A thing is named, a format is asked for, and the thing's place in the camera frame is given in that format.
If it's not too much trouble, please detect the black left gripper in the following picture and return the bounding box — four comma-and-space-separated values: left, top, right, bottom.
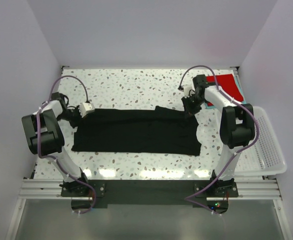
57, 105, 88, 129

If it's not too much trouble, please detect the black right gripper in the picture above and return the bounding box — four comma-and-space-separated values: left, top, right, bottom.
181, 94, 207, 119

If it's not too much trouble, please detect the black t shirt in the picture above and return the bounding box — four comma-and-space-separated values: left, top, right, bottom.
71, 106, 201, 156

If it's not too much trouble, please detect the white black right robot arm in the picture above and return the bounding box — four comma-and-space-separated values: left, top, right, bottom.
181, 74, 260, 197

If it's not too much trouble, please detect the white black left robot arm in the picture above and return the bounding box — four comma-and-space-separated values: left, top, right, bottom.
21, 92, 90, 196

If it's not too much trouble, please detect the folded teal t shirt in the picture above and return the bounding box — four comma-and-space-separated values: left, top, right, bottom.
203, 76, 247, 110

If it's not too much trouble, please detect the folded red t shirt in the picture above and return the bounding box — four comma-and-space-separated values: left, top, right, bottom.
205, 74, 245, 103

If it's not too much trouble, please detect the white plastic basket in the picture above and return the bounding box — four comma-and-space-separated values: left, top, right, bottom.
235, 106, 287, 177

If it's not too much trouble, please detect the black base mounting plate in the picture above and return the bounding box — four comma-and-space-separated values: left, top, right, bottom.
60, 180, 239, 212

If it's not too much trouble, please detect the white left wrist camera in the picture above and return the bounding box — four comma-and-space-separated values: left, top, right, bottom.
78, 102, 95, 118

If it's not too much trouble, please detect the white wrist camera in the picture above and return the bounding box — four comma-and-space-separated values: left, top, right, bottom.
183, 85, 193, 98
78, 102, 95, 118

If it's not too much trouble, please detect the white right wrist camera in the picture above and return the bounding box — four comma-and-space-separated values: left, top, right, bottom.
183, 85, 193, 98

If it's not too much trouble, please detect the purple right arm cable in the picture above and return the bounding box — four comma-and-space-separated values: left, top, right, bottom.
177, 65, 259, 213

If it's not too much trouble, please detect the aluminium rail frame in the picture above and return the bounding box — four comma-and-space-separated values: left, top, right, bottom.
5, 65, 291, 240

